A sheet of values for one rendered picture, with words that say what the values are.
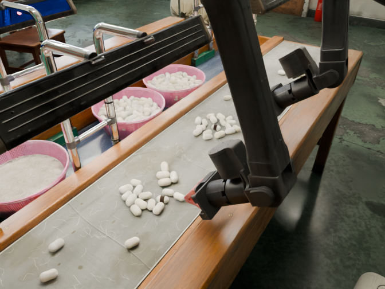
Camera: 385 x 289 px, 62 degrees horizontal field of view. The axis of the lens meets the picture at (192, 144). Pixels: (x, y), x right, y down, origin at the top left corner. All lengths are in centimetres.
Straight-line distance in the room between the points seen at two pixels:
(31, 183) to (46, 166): 8
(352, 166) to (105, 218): 180
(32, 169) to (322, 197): 155
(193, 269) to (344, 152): 189
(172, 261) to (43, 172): 49
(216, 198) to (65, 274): 35
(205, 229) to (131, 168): 31
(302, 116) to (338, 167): 114
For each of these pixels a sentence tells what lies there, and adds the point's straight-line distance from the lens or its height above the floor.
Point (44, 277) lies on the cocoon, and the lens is 74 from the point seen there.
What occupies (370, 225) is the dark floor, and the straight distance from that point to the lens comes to 198.
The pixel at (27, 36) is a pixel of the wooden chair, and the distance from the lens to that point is 327.
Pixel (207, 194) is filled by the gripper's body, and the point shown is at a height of 86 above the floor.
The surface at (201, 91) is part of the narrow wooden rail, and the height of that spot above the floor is 76.
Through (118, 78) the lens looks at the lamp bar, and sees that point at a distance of 68.
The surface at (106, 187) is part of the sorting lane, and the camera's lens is 90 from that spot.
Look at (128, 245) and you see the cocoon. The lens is 74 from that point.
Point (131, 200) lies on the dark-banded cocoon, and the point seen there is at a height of 76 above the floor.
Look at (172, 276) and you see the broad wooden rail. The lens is 68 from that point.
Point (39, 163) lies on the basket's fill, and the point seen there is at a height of 73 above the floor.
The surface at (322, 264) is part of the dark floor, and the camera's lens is 172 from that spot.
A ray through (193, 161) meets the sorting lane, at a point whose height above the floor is 74.
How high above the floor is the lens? 134
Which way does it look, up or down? 36 degrees down
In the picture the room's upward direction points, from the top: straight up
